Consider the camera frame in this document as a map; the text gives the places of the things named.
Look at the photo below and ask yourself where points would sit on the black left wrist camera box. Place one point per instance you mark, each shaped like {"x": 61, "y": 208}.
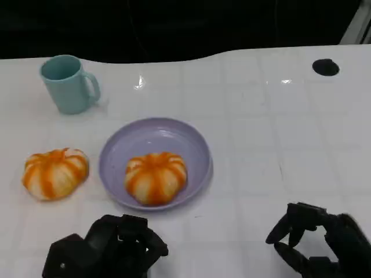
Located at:
{"x": 69, "y": 257}

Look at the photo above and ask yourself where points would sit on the pale green mug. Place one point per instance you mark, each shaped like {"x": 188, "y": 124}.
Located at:
{"x": 71, "y": 92}

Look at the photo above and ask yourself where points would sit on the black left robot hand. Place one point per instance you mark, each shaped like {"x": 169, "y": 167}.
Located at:
{"x": 127, "y": 249}

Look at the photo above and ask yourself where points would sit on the orange white toy bread roll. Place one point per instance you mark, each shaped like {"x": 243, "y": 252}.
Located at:
{"x": 55, "y": 175}
{"x": 156, "y": 178}

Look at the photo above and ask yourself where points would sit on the lilac plate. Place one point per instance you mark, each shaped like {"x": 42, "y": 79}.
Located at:
{"x": 162, "y": 136}

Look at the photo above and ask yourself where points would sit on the black round table grommet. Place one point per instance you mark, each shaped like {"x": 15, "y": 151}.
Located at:
{"x": 325, "y": 67}

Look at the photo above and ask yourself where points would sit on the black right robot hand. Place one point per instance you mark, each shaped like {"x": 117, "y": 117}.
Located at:
{"x": 347, "y": 246}

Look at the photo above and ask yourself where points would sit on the white metal frame post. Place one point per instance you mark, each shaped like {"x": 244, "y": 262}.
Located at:
{"x": 358, "y": 26}

